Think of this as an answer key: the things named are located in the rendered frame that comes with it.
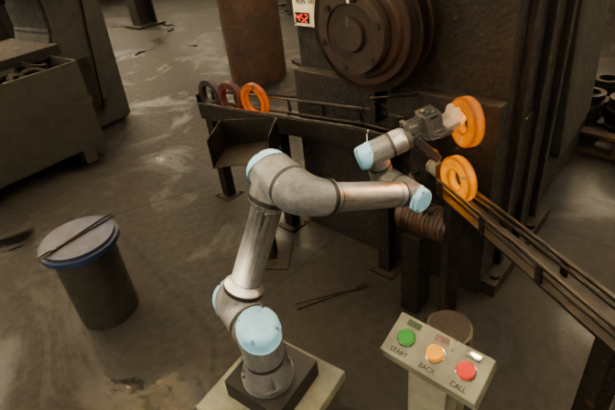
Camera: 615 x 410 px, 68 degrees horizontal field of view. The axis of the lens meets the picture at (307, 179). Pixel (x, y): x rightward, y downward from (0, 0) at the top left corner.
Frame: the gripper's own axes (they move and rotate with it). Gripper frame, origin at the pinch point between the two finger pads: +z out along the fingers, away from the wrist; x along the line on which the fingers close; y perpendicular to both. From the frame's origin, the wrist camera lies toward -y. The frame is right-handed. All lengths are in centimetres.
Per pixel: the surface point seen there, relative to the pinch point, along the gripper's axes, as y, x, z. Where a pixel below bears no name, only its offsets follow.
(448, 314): -34, -35, -32
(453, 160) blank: -13.6, 0.7, -6.7
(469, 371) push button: -23, -58, -37
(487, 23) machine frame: 15.2, 21.7, 23.0
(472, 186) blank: -19.5, -7.6, -5.9
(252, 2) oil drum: -1, 326, -27
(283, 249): -73, 71, -77
